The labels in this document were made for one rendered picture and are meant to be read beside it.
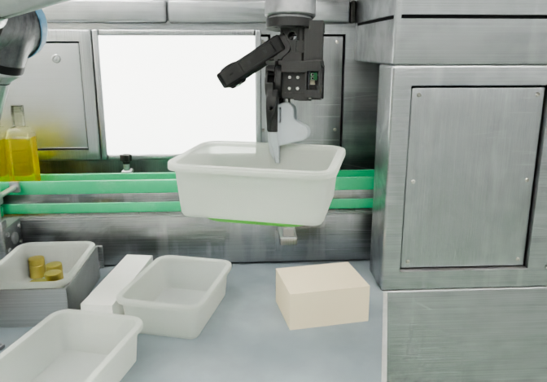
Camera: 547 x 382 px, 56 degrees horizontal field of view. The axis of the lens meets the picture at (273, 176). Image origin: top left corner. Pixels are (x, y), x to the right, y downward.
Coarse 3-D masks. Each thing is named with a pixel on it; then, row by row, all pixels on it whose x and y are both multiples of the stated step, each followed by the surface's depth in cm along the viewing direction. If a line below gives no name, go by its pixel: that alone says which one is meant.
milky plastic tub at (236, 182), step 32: (192, 160) 74; (224, 160) 81; (256, 160) 80; (288, 160) 79; (320, 160) 78; (192, 192) 67; (224, 192) 66; (256, 192) 65; (288, 192) 64; (320, 192) 64; (256, 224) 69; (288, 224) 68; (320, 224) 66
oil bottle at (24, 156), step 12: (12, 132) 121; (24, 132) 122; (12, 144) 122; (24, 144) 122; (36, 144) 127; (12, 156) 122; (24, 156) 123; (36, 156) 126; (12, 168) 123; (24, 168) 123; (36, 168) 126; (12, 180) 124; (24, 180) 124; (36, 180) 126
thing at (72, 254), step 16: (16, 256) 113; (32, 256) 118; (48, 256) 118; (64, 256) 119; (80, 256) 119; (0, 272) 106; (16, 272) 113; (64, 272) 119; (0, 288) 98; (16, 288) 99
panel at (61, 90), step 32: (64, 32) 130; (96, 32) 131; (128, 32) 131; (160, 32) 132; (192, 32) 132; (224, 32) 133; (256, 32) 133; (32, 64) 132; (64, 64) 133; (96, 64) 133; (32, 96) 134; (64, 96) 135; (96, 96) 135; (256, 96) 137; (32, 128) 136; (64, 128) 137; (96, 128) 137; (256, 128) 139
